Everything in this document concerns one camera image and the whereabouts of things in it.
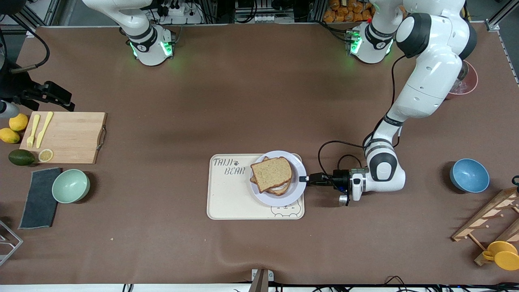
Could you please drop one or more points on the wooden cup rack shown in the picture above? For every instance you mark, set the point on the wooden cup rack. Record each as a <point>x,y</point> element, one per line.
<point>486,215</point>

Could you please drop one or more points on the orange bread rolls bag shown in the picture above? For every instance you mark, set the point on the orange bread rolls bag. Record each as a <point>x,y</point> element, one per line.
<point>344,12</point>

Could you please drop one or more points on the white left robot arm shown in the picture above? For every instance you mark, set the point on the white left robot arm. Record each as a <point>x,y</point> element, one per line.
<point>425,81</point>

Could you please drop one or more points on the metal table edge bracket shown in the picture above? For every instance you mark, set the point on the metal table edge bracket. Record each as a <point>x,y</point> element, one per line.
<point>261,282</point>

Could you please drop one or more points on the dark grey cloth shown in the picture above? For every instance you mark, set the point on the dark grey cloth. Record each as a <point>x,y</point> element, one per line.
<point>40,198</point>

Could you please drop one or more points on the mint green bowl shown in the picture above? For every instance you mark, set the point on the mint green bowl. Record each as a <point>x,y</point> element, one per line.
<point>71,185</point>

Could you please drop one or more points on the yellow plastic fork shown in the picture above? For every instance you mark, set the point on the yellow plastic fork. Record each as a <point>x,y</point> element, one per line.
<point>34,125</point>

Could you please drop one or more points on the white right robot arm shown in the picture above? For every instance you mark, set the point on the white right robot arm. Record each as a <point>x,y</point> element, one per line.
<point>142,36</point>

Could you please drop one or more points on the bread slice sandwich lid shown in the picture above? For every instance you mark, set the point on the bread slice sandwich lid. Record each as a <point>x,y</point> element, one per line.
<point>271,174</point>

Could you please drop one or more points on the fried egg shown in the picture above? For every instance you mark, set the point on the fried egg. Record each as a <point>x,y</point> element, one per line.
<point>279,188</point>

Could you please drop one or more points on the yellow cup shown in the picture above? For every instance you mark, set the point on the yellow cup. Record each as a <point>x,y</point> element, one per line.
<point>502,255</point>

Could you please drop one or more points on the cream bear print tray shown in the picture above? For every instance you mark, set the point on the cream bear print tray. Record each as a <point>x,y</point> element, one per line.
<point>231,198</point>

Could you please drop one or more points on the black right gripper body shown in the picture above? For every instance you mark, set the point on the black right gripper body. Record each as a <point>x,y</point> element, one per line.
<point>25,94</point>

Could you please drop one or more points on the yellow lemon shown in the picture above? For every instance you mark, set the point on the yellow lemon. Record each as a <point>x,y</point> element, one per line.
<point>19,122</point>
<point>9,136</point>

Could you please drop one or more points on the wooden cutting board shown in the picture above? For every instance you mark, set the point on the wooden cutting board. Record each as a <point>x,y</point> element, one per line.
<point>69,138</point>

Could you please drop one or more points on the lemon slice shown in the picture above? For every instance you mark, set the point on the lemon slice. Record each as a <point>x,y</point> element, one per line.
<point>46,155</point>

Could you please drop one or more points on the blue bowl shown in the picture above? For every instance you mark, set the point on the blue bowl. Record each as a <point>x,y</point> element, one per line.
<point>469,175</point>

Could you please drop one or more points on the yellow plastic knife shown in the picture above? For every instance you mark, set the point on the yellow plastic knife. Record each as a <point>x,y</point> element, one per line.
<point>43,130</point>

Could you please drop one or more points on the bread slice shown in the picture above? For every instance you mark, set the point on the bread slice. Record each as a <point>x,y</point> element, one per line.
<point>280,194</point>

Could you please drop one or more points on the pale round plate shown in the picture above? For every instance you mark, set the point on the pale round plate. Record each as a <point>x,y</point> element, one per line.
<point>279,200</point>

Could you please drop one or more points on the pink bowl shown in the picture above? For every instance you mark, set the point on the pink bowl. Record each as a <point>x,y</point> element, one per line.
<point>470,83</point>

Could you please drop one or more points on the white power strip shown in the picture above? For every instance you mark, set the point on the white power strip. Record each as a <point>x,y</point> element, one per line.
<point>176,11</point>
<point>265,18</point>

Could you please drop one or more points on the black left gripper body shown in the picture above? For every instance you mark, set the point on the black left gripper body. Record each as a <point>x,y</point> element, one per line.
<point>339,177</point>

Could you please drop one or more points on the green avocado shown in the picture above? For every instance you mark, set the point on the green avocado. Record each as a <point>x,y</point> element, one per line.
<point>21,157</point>

